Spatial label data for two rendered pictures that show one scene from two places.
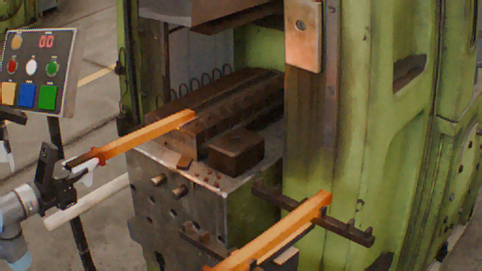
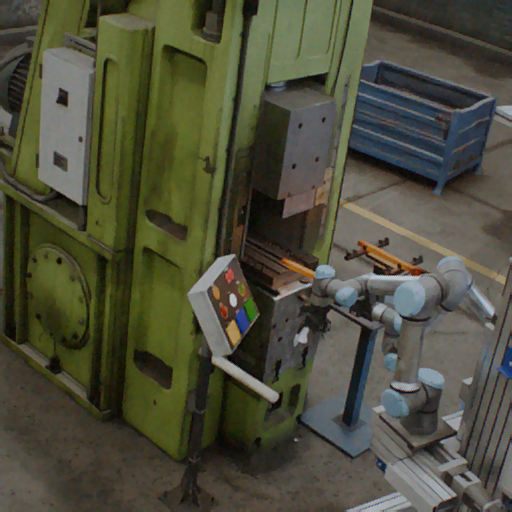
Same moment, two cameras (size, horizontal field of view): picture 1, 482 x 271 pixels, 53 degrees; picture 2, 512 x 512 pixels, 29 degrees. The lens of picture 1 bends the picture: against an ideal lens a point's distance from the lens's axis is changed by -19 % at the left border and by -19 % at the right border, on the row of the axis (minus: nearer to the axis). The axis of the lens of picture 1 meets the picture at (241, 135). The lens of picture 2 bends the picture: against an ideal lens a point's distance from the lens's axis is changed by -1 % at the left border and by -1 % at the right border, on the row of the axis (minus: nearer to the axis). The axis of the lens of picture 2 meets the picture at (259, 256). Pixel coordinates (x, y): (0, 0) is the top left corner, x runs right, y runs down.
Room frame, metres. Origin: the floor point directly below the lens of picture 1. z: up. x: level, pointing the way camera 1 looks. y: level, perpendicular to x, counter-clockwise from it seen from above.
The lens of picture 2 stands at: (1.54, 4.09, 3.08)
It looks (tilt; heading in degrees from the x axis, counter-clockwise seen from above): 28 degrees down; 268
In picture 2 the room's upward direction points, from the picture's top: 8 degrees clockwise
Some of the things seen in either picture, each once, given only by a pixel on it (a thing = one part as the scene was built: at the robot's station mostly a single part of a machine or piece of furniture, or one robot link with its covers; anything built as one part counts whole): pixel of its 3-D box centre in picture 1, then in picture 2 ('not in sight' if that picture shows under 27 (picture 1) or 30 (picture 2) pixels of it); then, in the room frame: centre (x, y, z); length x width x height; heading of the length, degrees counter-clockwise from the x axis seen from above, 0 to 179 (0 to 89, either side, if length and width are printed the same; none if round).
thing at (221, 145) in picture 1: (236, 151); (303, 262); (1.22, 0.01, 0.95); 0.12 x 0.08 x 0.06; 139
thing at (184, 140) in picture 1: (224, 104); (253, 257); (1.45, 0.04, 0.96); 0.42 x 0.20 x 0.09; 139
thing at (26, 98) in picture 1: (27, 95); (241, 321); (1.48, 0.70, 1.01); 0.07 x 0.05 x 0.07; 74
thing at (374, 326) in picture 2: not in sight; (374, 304); (0.84, -0.07, 0.73); 0.40 x 0.30 x 0.02; 47
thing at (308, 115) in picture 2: not in sight; (278, 131); (1.43, 0.01, 1.56); 0.42 x 0.39 x 0.40; 139
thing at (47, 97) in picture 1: (48, 97); (249, 310); (1.45, 0.60, 1.01); 0.07 x 0.05 x 0.07; 74
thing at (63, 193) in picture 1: (51, 190); (365, 306); (0.97, 0.44, 1.00); 0.12 x 0.08 x 0.09; 139
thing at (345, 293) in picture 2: not in sight; (344, 291); (1.11, 0.75, 1.23); 0.11 x 0.11 x 0.08; 42
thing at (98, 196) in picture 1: (91, 199); (239, 374); (1.46, 0.50, 0.62); 0.44 x 0.05 x 0.05; 139
